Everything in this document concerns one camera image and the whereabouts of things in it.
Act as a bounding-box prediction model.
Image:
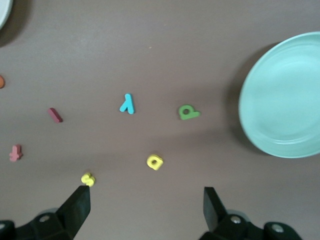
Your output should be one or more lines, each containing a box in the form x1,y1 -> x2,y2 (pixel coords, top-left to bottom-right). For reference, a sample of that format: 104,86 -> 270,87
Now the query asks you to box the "green plate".
238,31 -> 320,159

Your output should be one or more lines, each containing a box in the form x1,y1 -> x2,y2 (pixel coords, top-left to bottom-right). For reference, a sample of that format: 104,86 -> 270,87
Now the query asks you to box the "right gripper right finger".
199,186 -> 303,240

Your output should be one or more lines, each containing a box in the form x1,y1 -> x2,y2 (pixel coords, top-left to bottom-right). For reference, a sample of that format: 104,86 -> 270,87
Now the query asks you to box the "green foam letter p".
178,104 -> 201,121

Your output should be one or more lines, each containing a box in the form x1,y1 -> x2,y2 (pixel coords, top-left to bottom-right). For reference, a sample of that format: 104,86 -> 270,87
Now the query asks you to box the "teal foam letter y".
118,93 -> 137,115

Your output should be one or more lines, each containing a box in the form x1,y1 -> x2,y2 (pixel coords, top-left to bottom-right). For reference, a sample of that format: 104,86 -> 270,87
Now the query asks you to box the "yellow foam letter a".
146,154 -> 164,172

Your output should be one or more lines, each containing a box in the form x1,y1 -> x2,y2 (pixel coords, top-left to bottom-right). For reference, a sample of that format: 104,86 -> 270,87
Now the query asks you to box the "cream white plate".
0,0 -> 14,30

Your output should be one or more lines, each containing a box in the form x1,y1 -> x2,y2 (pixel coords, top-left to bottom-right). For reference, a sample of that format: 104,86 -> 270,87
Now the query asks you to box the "dark red letter i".
47,107 -> 64,124

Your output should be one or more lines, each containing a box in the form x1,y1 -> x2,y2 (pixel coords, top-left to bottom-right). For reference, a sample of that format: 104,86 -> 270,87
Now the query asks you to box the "pink foam letter f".
8,143 -> 24,163

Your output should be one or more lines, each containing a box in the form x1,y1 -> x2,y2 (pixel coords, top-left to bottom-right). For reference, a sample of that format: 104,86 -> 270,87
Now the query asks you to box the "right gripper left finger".
0,185 -> 91,240

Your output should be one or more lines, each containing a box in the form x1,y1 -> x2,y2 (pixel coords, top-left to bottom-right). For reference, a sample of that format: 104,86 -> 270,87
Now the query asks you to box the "yellow foam letter s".
80,172 -> 96,188

